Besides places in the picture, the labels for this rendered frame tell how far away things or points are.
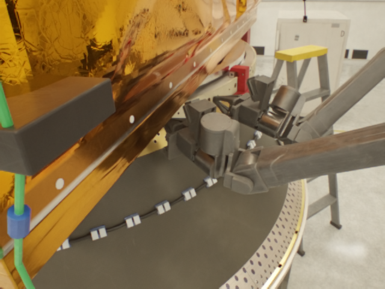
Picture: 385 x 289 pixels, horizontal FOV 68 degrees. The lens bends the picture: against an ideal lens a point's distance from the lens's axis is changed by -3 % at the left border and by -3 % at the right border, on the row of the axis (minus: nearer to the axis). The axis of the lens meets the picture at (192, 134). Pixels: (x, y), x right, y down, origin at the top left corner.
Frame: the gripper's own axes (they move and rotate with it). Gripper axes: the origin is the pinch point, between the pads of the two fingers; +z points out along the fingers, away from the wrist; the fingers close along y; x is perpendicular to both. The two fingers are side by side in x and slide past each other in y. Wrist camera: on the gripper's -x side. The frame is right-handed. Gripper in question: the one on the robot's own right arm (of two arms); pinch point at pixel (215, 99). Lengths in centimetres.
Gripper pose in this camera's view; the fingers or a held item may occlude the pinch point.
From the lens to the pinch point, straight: 81.3
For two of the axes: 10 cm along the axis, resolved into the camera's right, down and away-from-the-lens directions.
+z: -7.7, -4.2, 4.8
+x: -1.0, 8.2, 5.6
